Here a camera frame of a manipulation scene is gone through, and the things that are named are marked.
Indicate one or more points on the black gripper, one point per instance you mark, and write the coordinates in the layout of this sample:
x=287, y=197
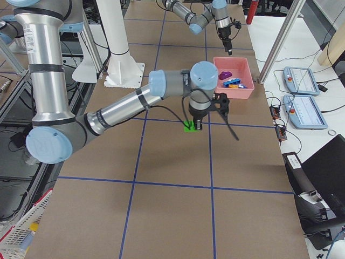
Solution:
x=197, y=115
x=223, y=33

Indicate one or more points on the green toy block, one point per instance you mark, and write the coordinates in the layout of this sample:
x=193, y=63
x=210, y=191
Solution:
x=189, y=126

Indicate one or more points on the purple toy block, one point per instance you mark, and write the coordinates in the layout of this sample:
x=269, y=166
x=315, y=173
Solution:
x=224, y=75

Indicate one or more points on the long blue toy block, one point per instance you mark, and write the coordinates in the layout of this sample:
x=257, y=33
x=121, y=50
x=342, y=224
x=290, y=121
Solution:
x=231, y=81

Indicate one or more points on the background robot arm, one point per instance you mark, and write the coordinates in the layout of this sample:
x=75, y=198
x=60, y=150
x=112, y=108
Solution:
x=12, y=34

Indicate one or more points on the pink plastic box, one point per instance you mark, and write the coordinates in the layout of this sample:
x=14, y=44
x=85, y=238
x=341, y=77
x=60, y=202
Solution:
x=234, y=77

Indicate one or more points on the red bottle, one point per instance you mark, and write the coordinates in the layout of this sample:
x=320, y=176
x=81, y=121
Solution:
x=252, y=11

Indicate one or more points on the upper blue teach pendant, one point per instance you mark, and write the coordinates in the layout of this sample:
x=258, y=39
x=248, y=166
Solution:
x=300, y=81

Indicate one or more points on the blue teach pendant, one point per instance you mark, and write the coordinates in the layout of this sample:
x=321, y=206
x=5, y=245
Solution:
x=302, y=111
x=300, y=81

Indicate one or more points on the orange black usb hub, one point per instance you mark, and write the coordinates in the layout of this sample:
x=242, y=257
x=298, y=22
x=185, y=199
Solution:
x=279, y=124

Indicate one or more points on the lower blue teach pendant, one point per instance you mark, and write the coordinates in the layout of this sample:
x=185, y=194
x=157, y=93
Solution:
x=302, y=111

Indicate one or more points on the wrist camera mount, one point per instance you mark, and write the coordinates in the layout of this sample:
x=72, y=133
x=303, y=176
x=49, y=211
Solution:
x=220, y=103
x=236, y=24

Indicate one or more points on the aluminium frame post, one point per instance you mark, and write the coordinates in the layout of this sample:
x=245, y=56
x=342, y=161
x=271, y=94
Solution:
x=280, y=39

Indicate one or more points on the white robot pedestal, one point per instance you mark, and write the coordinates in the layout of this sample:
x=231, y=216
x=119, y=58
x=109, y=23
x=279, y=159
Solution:
x=122, y=69

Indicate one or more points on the white wire basket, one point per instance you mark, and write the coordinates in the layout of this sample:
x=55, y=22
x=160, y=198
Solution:
x=16, y=241

